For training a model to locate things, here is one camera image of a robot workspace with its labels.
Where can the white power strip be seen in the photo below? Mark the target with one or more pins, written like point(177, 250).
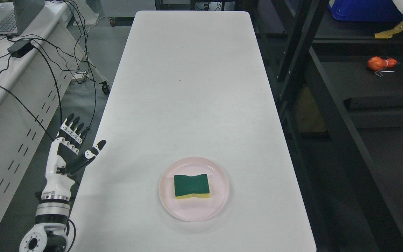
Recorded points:
point(79, 77)

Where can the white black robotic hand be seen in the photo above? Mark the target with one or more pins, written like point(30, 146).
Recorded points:
point(65, 159)

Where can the blue plastic bin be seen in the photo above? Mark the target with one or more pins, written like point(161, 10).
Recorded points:
point(364, 10)

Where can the pink round plate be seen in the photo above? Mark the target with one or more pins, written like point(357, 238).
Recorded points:
point(194, 209)

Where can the white table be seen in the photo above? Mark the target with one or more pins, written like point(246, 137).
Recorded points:
point(191, 83)

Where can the green yellow sponge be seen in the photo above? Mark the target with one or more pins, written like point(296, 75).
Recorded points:
point(191, 186)

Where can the black power adapter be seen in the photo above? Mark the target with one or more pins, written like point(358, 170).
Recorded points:
point(20, 48)

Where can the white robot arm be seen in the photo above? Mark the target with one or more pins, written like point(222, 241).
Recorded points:
point(48, 234)

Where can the orange plastic toy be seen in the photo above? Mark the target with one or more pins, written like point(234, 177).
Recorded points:
point(376, 63)

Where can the white side desk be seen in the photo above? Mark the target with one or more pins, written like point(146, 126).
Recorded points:
point(28, 93)

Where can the black metal shelf rack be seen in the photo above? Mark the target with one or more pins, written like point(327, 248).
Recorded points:
point(343, 122)

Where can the grey laptop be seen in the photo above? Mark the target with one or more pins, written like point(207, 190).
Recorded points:
point(15, 18)

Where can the yellow tape strip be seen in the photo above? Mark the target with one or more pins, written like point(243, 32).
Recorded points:
point(390, 33)

